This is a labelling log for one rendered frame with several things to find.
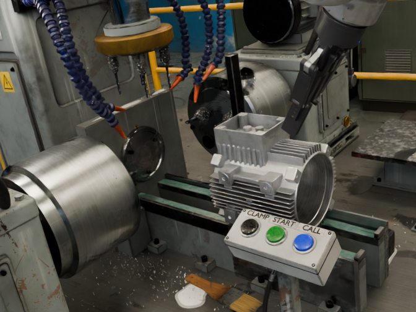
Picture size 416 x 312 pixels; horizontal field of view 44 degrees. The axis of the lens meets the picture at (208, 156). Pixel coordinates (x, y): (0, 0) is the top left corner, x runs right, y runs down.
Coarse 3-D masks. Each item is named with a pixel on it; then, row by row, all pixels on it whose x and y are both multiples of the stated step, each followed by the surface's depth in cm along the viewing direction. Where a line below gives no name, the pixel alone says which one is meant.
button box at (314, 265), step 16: (240, 224) 85; (272, 224) 82; (288, 224) 81; (304, 224) 80; (224, 240) 84; (240, 240) 83; (256, 240) 82; (288, 240) 79; (320, 240) 77; (336, 240) 78; (240, 256) 86; (256, 256) 82; (272, 256) 78; (288, 256) 77; (304, 256) 76; (320, 256) 75; (336, 256) 79; (288, 272) 80; (304, 272) 77; (320, 272) 75
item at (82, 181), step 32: (32, 160) 98; (64, 160) 98; (96, 160) 101; (32, 192) 92; (64, 192) 94; (96, 192) 97; (128, 192) 102; (64, 224) 93; (96, 224) 97; (128, 224) 104; (64, 256) 94; (96, 256) 101
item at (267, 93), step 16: (240, 64) 145; (256, 64) 144; (208, 80) 138; (224, 80) 135; (256, 80) 138; (272, 80) 141; (192, 96) 144; (208, 96) 140; (224, 96) 136; (256, 96) 134; (272, 96) 138; (288, 96) 143; (192, 112) 147; (208, 112) 142; (224, 112) 138; (256, 112) 133; (272, 112) 138; (192, 128) 149; (208, 128) 144; (208, 144) 146
